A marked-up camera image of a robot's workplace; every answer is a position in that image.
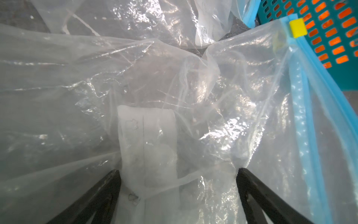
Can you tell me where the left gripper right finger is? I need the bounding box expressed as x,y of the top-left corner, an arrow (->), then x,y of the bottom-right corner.
236,168 -> 312,224

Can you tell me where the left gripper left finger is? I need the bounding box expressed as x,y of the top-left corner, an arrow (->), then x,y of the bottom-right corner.
48,169 -> 122,224

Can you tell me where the clear zip bag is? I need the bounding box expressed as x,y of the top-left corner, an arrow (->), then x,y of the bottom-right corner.
1,15 -> 358,224
32,0 -> 260,49

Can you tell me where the teal plastic basket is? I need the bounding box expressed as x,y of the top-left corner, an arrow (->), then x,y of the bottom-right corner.
258,0 -> 358,91

